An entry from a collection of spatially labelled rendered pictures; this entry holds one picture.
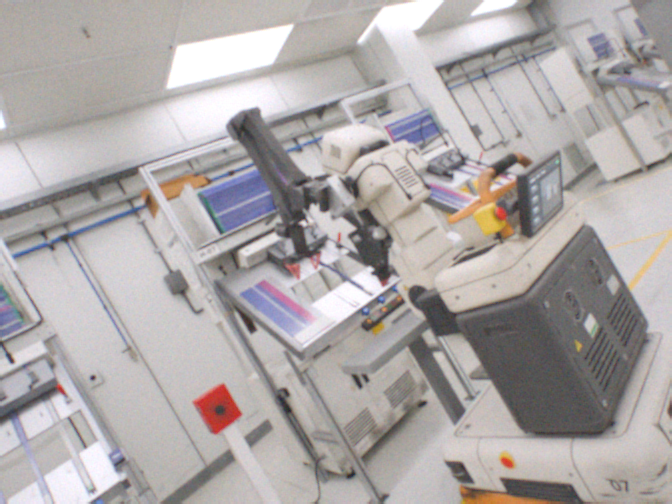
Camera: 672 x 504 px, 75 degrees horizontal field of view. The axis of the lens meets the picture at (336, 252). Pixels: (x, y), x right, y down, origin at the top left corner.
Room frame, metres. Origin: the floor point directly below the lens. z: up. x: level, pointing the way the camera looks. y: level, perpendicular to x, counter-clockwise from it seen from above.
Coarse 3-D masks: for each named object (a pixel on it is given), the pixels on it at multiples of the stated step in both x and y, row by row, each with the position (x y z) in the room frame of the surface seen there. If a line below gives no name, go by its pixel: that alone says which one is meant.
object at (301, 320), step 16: (256, 288) 2.22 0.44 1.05; (272, 288) 2.22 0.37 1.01; (288, 288) 2.21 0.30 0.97; (256, 304) 2.12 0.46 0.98; (272, 304) 2.12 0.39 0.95; (288, 304) 2.11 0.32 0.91; (304, 304) 2.11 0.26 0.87; (272, 320) 2.03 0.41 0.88; (288, 320) 2.02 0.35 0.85; (304, 320) 2.02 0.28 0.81; (320, 320) 2.01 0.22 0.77; (304, 336) 1.93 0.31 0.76
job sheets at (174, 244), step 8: (176, 240) 2.46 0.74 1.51; (176, 248) 2.52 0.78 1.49; (176, 256) 2.59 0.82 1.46; (184, 256) 2.47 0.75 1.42; (184, 264) 2.53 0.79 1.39; (184, 272) 2.62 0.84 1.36; (192, 272) 2.49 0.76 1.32; (192, 280) 2.57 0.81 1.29; (208, 296) 2.47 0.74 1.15; (216, 312) 2.49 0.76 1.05
